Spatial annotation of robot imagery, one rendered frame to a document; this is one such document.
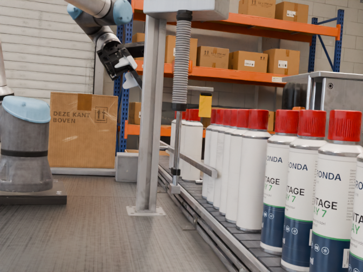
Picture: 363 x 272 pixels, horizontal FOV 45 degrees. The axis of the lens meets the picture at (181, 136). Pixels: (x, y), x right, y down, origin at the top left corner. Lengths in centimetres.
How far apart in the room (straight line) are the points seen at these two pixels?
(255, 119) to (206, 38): 528
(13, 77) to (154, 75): 441
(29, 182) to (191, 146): 43
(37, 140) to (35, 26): 434
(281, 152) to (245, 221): 17
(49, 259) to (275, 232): 35
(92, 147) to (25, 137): 52
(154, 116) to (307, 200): 54
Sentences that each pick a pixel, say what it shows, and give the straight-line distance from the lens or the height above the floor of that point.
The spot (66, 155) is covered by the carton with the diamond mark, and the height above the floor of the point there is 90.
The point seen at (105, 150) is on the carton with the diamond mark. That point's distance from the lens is 163.
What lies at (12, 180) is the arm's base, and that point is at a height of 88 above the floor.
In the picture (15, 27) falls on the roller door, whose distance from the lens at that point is 544.
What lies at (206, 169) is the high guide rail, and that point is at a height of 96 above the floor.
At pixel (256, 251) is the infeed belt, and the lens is 66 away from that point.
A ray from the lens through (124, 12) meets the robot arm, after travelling 138.
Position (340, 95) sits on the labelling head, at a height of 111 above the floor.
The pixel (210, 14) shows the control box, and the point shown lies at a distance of 97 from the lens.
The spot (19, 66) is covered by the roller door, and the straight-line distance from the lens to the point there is 538.
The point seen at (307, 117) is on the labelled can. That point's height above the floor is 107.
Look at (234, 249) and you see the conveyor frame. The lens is 68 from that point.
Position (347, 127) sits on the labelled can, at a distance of 49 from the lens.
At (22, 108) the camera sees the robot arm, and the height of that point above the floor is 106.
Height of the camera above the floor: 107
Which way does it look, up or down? 3 degrees down
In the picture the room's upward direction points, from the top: 3 degrees clockwise
